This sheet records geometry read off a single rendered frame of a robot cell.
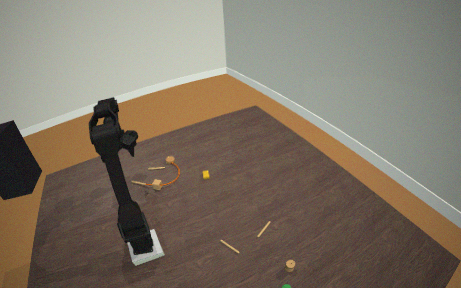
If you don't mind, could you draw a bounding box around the small tan wooden cylinder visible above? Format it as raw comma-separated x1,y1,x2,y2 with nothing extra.
285,260,295,272

